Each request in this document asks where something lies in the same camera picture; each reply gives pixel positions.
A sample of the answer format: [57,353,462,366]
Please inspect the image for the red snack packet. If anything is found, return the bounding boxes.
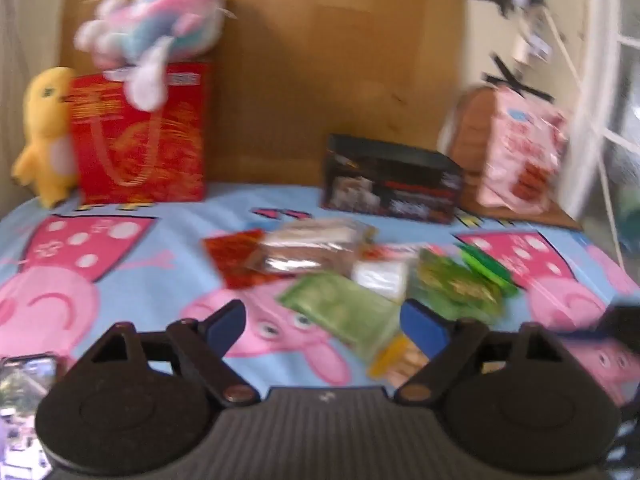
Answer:
[202,230,281,290]

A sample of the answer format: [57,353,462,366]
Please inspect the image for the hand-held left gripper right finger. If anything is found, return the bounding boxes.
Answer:
[395,299,568,406]

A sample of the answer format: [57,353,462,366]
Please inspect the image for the printed cartoon blanket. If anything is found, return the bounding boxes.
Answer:
[0,180,640,480]

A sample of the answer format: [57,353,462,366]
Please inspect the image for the orange snack packet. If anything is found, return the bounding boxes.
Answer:
[367,335,431,386]

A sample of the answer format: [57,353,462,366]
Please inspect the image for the smartphone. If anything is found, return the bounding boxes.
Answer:
[0,354,66,480]

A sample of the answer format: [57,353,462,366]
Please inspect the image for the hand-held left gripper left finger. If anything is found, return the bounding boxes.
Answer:
[75,299,261,407]

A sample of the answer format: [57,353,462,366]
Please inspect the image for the yellow plush chick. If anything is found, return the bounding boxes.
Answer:
[11,67,78,209]

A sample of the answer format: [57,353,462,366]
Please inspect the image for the clear brown snack packet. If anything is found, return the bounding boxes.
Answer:
[247,219,376,276]

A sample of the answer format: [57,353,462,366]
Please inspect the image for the wooden chair with cushion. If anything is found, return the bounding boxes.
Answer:
[439,85,583,231]

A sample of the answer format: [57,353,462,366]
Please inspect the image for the pink blue plush toy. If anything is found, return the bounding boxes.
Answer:
[75,0,233,111]

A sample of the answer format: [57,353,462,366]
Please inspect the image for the green and white sponge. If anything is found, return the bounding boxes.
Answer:
[279,272,401,361]

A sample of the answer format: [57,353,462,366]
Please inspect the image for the wooden headboard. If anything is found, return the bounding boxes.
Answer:
[57,0,466,188]

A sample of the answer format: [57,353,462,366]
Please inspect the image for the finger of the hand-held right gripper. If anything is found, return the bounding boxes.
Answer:
[597,305,640,353]

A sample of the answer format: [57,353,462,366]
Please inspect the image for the black cardboard box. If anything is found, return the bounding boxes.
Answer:
[321,134,463,225]

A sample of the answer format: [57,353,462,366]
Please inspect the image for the white snack packet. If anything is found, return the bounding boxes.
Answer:
[350,255,411,303]

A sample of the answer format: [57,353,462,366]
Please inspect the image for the green gold snack packet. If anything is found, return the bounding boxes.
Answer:
[410,247,503,321]

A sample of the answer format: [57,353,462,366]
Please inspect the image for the pink snack bag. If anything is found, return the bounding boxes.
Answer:
[472,87,571,211]

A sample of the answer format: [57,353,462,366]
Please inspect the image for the black tape strips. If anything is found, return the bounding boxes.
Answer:
[484,52,556,103]

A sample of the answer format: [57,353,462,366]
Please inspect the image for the red gift bag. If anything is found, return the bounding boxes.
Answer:
[69,62,210,205]

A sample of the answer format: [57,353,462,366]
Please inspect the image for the white window frame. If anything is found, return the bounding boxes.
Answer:
[575,0,640,261]

